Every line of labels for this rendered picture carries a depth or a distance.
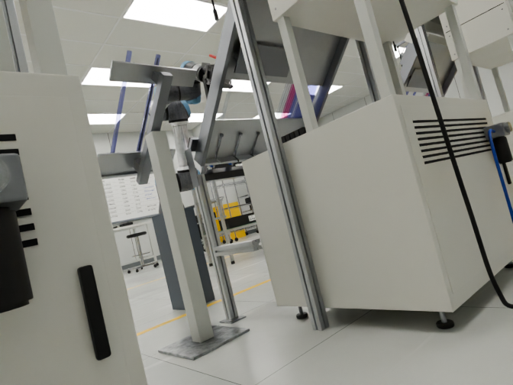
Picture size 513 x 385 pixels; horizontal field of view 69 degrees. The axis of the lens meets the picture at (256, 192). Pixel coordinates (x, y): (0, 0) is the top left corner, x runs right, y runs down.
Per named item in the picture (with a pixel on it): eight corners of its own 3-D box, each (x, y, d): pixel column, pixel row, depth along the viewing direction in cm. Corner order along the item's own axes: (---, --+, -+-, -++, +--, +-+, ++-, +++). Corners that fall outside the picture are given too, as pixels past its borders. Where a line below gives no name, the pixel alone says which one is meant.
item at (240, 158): (204, 166, 165) (196, 158, 169) (302, 154, 208) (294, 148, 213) (204, 163, 165) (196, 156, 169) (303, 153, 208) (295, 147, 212)
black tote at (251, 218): (229, 228, 398) (227, 218, 398) (221, 231, 411) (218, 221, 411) (268, 218, 435) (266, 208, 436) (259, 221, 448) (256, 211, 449)
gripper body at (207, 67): (213, 66, 157) (197, 61, 165) (210, 87, 161) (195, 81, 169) (227, 67, 162) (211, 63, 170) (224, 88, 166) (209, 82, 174)
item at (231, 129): (201, 160, 166) (198, 157, 168) (300, 150, 209) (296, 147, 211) (211, 121, 157) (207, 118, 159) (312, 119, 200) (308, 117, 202)
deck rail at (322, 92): (302, 154, 208) (295, 149, 212) (304, 154, 210) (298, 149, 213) (353, 21, 173) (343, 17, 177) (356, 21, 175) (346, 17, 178)
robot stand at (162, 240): (172, 309, 215) (151, 217, 218) (198, 299, 227) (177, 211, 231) (188, 310, 202) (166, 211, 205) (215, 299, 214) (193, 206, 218)
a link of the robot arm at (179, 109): (175, 192, 228) (159, 101, 218) (198, 187, 234) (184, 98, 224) (180, 194, 217) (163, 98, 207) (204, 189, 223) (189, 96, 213)
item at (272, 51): (224, 82, 147) (217, 77, 150) (327, 88, 190) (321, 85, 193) (246, -10, 130) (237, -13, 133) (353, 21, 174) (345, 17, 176)
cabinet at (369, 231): (280, 321, 139) (240, 162, 143) (379, 270, 185) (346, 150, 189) (460, 337, 90) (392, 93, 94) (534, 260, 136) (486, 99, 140)
